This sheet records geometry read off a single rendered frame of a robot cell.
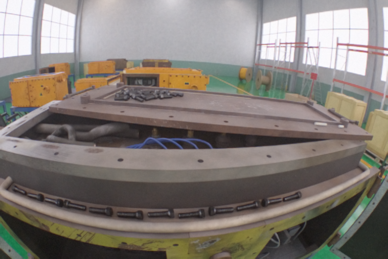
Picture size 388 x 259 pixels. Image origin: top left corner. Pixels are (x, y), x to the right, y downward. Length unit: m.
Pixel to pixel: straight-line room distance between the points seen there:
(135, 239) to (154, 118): 0.30
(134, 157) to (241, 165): 0.21
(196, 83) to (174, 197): 2.67
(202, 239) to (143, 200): 0.14
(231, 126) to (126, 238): 0.36
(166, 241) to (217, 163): 0.18
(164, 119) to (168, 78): 2.47
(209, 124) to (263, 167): 0.18
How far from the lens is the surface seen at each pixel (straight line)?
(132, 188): 0.34
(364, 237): 1.12
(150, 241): 0.35
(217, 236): 0.35
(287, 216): 0.42
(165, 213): 0.36
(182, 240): 0.34
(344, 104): 5.53
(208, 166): 0.32
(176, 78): 2.89
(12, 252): 0.88
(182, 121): 0.45
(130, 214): 0.36
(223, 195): 0.37
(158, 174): 0.31
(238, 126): 0.46
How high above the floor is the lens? 1.53
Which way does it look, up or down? 19 degrees down
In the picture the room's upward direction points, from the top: 4 degrees clockwise
